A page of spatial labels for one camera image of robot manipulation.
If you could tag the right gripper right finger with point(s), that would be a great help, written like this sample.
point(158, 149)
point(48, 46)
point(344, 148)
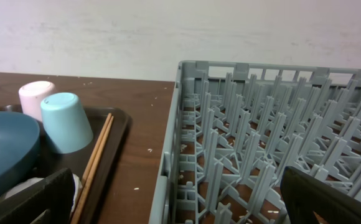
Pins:
point(305, 197)

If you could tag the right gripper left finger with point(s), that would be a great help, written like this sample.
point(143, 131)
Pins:
point(52, 195)

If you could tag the dark blue plate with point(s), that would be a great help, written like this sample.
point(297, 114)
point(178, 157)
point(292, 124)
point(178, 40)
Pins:
point(19, 147)

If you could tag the grey dishwasher rack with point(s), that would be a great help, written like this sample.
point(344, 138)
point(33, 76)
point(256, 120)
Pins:
point(234, 127)

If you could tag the crumpled white tissue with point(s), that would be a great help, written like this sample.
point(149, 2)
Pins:
point(20, 187)

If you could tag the dark brown serving tray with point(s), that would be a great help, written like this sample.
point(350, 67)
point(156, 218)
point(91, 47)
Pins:
point(49, 162)

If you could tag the light blue plastic cup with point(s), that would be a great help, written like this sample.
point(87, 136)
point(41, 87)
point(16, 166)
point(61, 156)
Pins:
point(65, 123)

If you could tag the pink plastic cup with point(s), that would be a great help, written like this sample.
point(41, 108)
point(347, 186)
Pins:
point(31, 96)

